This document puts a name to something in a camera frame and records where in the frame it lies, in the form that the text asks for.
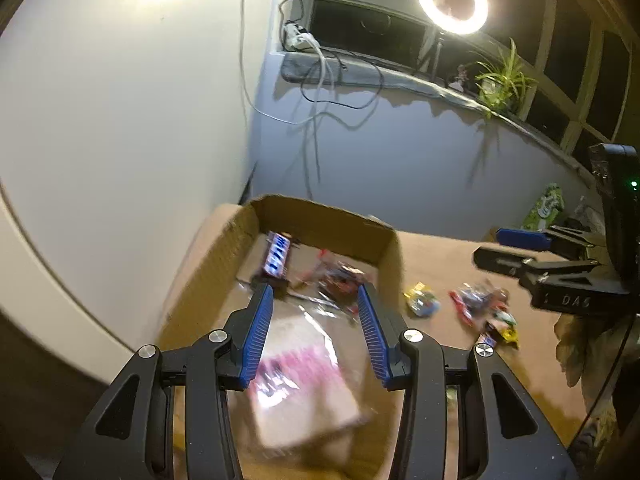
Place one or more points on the green printed bag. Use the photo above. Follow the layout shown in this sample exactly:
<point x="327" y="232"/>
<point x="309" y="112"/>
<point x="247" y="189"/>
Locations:
<point x="545" y="207"/>

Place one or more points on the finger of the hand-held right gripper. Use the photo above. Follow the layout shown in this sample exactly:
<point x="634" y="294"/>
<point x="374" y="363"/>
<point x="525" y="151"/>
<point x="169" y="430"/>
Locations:
<point x="500" y="260"/>
<point x="520" y="238"/>

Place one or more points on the olive cloth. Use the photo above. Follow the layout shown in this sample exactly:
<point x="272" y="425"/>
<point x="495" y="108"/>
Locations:
<point x="582" y="360"/>

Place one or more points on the blue white chocolate bar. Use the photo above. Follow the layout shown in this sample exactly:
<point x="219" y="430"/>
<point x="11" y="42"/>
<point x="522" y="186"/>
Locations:
<point x="277" y="255"/>
<point x="487" y="340"/>

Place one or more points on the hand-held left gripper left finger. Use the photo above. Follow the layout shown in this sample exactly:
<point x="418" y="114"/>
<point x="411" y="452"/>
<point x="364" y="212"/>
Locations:
<point x="257" y="330"/>

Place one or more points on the small figurine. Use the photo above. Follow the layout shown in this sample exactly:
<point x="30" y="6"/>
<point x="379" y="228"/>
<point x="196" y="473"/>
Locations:
<point x="459" y="80"/>

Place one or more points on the black tripod stand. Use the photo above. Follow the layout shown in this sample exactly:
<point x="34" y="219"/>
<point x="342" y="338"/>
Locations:
<point x="436" y="55"/>

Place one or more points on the green potted plant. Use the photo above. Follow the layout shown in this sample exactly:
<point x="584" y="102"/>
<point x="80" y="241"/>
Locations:
<point x="502" y="80"/>

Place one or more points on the small yellow snack packet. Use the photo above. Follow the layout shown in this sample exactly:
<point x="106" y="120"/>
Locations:
<point x="505" y="332"/>

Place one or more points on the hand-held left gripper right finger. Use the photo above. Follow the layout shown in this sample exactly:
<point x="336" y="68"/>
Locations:
<point x="372" y="335"/>

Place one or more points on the white power strip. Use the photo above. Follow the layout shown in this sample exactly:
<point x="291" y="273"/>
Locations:
<point x="300" y="39"/>

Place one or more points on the window frame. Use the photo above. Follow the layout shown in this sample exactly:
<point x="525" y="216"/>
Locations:
<point x="552" y="10"/>

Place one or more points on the clear red candy packet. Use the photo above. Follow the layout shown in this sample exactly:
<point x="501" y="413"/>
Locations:
<point x="340" y="280"/>
<point x="475" y="302"/>

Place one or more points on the cardboard box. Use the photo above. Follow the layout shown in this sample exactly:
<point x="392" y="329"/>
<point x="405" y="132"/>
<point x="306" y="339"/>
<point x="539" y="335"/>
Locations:
<point x="325" y="225"/>

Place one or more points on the pink wafer packet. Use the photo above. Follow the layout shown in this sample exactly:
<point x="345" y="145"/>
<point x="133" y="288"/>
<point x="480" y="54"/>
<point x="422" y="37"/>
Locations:
<point x="310" y="390"/>

